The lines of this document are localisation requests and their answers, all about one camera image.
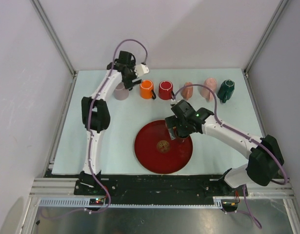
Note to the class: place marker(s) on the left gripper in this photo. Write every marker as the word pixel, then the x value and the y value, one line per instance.
pixel 129 84

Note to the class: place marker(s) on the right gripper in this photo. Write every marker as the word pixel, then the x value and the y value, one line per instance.
pixel 171 122

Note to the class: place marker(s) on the large lilac mug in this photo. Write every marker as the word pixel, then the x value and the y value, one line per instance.
pixel 120 92

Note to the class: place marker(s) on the orange mug black handle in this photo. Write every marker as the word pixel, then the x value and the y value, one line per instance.
pixel 147 90

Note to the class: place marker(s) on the salmon small mug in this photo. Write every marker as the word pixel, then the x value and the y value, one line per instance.
pixel 187 92

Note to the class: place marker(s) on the pink tall mug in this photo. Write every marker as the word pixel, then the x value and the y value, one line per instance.
pixel 211 85

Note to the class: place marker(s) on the dark green mug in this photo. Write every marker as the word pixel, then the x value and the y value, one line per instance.
pixel 226 90

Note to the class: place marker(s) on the brown striped mug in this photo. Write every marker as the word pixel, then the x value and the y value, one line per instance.
pixel 180 139

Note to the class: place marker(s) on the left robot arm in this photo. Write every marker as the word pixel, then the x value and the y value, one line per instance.
pixel 95 112

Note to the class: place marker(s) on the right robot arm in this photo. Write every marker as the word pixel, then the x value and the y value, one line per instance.
pixel 263 153

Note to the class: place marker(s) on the red round tray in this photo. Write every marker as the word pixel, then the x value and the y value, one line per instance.
pixel 158 153

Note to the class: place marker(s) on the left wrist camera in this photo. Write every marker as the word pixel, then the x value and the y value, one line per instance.
pixel 141 69

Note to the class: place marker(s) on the red mug black handle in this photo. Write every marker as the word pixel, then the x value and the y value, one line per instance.
pixel 166 90

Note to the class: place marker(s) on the white slotted cable duct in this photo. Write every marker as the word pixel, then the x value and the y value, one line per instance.
pixel 89 202

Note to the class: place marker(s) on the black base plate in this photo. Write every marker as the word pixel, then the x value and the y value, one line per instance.
pixel 156 189

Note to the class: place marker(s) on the aluminium frame rail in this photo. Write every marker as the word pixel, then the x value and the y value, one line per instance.
pixel 53 35

